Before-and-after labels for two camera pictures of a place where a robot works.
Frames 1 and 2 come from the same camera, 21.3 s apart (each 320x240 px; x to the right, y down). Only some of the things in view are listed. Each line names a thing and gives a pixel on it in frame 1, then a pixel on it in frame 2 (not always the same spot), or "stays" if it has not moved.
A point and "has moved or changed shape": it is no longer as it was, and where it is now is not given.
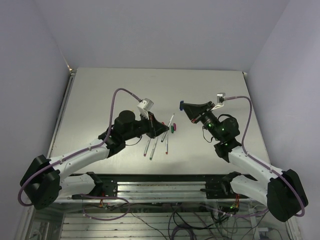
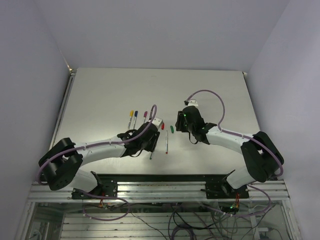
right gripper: [193, 110] -> [179, 124]
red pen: [166, 145] stays
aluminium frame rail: [161, 190] stays
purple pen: [147, 147] has moved or changed shape
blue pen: [168, 125] has moved or changed shape
